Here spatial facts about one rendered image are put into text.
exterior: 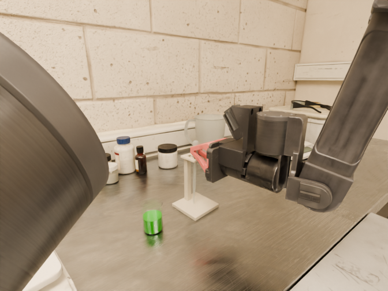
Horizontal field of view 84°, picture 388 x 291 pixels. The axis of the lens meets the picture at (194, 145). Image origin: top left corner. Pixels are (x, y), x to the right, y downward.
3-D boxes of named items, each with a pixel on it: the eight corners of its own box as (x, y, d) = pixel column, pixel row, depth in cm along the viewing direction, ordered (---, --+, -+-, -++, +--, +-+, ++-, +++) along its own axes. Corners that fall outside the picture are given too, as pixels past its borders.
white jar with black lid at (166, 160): (181, 165, 76) (181, 146, 74) (165, 171, 72) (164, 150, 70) (170, 160, 81) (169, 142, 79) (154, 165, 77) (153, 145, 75)
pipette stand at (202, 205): (219, 206, 52) (220, 156, 48) (195, 221, 47) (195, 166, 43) (196, 194, 58) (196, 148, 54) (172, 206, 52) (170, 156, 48)
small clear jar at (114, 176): (108, 186, 62) (105, 169, 60) (100, 181, 65) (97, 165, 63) (122, 181, 65) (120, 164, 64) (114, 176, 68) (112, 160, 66)
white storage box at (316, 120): (357, 137, 114) (364, 109, 109) (320, 148, 95) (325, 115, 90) (302, 126, 139) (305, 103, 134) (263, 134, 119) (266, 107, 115)
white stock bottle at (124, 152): (138, 167, 75) (135, 134, 72) (133, 174, 69) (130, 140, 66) (120, 167, 75) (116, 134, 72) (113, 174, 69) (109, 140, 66)
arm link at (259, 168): (241, 148, 36) (282, 158, 31) (259, 141, 39) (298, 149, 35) (239, 186, 38) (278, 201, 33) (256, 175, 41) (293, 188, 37)
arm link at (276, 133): (246, 115, 31) (347, 124, 24) (265, 108, 38) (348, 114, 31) (241, 188, 34) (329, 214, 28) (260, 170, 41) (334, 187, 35)
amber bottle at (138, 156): (148, 170, 73) (146, 144, 70) (146, 174, 70) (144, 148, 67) (137, 170, 73) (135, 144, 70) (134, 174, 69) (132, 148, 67)
